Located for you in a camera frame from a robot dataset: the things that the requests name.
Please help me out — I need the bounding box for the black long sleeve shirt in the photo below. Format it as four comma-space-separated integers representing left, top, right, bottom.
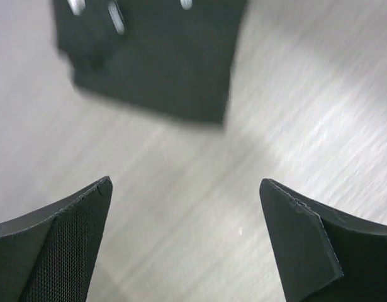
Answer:
51, 0, 248, 126

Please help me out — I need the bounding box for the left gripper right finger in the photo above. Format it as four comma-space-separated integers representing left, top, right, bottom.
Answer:
259, 179, 387, 302

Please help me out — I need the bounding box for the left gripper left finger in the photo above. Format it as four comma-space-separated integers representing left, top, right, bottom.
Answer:
0, 176, 113, 301

